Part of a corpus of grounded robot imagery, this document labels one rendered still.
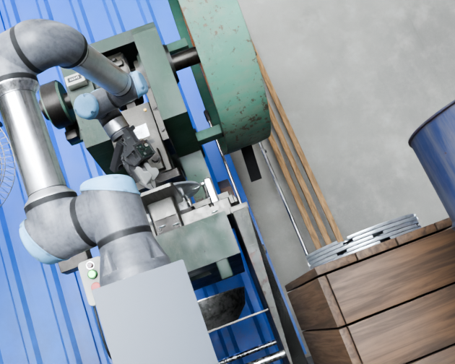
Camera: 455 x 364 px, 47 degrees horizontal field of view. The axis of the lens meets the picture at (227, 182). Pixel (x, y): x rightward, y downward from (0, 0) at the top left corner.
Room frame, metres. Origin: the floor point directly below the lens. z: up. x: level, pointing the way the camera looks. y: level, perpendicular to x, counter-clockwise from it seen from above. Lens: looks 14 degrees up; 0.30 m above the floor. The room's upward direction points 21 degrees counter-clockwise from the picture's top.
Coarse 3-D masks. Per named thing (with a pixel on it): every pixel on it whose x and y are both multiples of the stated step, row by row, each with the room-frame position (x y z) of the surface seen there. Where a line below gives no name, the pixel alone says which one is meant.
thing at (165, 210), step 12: (144, 192) 1.61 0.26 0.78; (156, 192) 1.62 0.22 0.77; (168, 192) 1.67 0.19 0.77; (144, 204) 1.71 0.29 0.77; (156, 204) 1.73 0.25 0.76; (168, 204) 1.73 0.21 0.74; (156, 216) 1.73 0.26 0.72; (168, 216) 1.73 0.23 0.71; (180, 216) 1.73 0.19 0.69; (156, 228) 1.72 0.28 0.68; (168, 228) 1.73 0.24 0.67
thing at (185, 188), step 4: (176, 184) 1.66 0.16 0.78; (180, 184) 1.67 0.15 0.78; (184, 184) 1.69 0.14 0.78; (188, 184) 1.71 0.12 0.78; (192, 184) 1.73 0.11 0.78; (196, 184) 1.75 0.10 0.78; (180, 188) 1.72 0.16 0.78; (184, 188) 1.74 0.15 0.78; (188, 188) 1.76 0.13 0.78; (196, 188) 1.80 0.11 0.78; (180, 192) 1.77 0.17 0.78; (184, 192) 1.79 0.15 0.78; (188, 192) 1.81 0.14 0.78; (192, 192) 1.83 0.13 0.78; (196, 192) 1.85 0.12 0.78; (184, 196) 1.85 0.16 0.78; (188, 196) 1.87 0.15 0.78
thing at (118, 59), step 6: (114, 54) 1.85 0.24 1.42; (120, 54) 1.84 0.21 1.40; (114, 60) 1.80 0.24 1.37; (120, 60) 1.81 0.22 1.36; (120, 66) 1.82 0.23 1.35; (126, 66) 1.83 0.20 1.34; (126, 72) 1.83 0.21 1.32; (132, 102) 1.88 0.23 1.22; (138, 102) 1.90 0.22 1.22; (120, 108) 1.89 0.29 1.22; (126, 108) 1.88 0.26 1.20
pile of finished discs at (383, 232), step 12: (408, 216) 1.24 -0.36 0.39; (372, 228) 1.20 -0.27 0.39; (384, 228) 1.20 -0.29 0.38; (396, 228) 1.21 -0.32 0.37; (408, 228) 1.23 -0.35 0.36; (348, 240) 1.24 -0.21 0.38; (360, 240) 1.20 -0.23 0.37; (372, 240) 1.20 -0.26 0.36; (384, 240) 1.37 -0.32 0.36; (312, 252) 1.29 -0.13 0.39; (324, 252) 1.25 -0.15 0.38; (336, 252) 1.23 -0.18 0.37; (348, 252) 1.22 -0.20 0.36; (312, 264) 1.32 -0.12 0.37
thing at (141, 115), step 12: (132, 108) 1.82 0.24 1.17; (144, 108) 1.82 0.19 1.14; (132, 120) 1.82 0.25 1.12; (144, 120) 1.82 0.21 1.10; (144, 132) 1.82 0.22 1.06; (156, 132) 1.82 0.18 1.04; (156, 144) 1.82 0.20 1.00; (156, 156) 1.78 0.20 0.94; (168, 156) 1.83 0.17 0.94; (168, 168) 1.82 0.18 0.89
